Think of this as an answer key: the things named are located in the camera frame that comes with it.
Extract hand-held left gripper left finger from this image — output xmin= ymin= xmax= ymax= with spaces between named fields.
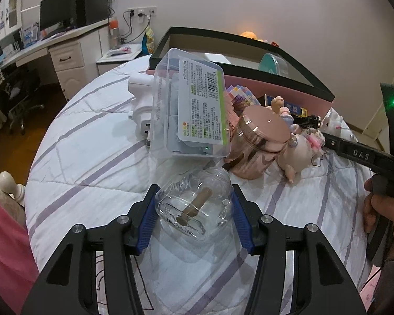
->
xmin=20 ymin=184 xmax=161 ymax=315

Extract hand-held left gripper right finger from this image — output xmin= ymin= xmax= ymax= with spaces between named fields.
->
xmin=231 ymin=184 xmax=370 ymax=315

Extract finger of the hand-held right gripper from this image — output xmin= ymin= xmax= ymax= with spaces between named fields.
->
xmin=292 ymin=114 xmax=326 ymax=136

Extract blue card box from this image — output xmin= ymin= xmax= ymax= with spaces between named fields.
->
xmin=264 ymin=94 xmax=311 ymax=117

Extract white round-headed figurine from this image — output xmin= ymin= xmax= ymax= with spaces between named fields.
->
xmin=321 ymin=109 xmax=352 ymax=142

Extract small baby doll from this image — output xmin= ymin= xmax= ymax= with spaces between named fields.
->
xmin=271 ymin=96 xmax=326 ymax=188

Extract rose gold jar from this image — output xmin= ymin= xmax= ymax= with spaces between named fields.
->
xmin=224 ymin=106 xmax=292 ymax=180

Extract clear glass bottle with cork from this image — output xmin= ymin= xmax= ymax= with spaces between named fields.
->
xmin=154 ymin=167 xmax=235 ymax=242

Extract pink block donut model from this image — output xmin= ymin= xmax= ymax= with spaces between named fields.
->
xmin=224 ymin=85 xmax=260 ymax=128

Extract pink storage box black rim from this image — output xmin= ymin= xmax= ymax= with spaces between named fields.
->
xmin=147 ymin=26 xmax=336 ymax=113

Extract white charger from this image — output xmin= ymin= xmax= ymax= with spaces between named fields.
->
xmin=129 ymin=97 xmax=155 ymax=148

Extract clear plastic box green label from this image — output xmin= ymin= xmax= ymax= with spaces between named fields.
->
xmin=150 ymin=48 xmax=233 ymax=158

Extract person's right hand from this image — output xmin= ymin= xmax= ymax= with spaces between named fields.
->
xmin=362 ymin=178 xmax=394 ymax=261

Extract teal item in clear case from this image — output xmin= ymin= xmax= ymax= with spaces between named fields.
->
xmin=258 ymin=52 xmax=289 ymax=77

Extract pink cloth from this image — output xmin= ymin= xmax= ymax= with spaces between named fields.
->
xmin=0 ymin=186 xmax=40 ymax=315

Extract white wooden bedpost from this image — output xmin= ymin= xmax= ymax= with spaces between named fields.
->
xmin=0 ymin=163 xmax=27 ymax=218

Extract white nightstand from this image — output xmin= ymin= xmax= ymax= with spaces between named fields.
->
xmin=96 ymin=44 xmax=152 ymax=77

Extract white drawer cabinet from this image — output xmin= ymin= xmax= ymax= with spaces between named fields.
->
xmin=49 ymin=33 xmax=101 ymax=102

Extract blue yellow snack bag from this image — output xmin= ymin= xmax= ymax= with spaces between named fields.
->
xmin=141 ymin=28 xmax=157 ymax=55

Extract black office chair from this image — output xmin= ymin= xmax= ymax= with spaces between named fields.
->
xmin=0 ymin=67 xmax=45 ymax=136

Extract water bottle orange cap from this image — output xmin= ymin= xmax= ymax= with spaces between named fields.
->
xmin=108 ymin=19 xmax=121 ymax=49

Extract white desk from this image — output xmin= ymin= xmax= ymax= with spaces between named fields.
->
xmin=0 ymin=18 xmax=111 ymax=70

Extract black computer tower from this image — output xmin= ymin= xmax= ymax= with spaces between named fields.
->
xmin=74 ymin=0 xmax=110 ymax=27

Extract black computer monitor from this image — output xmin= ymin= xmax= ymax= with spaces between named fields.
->
xmin=39 ymin=0 xmax=76 ymax=32

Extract black power cables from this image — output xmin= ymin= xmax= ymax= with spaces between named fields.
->
xmin=120 ymin=10 xmax=152 ymax=44

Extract white wall power outlet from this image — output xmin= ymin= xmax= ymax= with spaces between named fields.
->
xmin=127 ymin=6 xmax=158 ymax=19

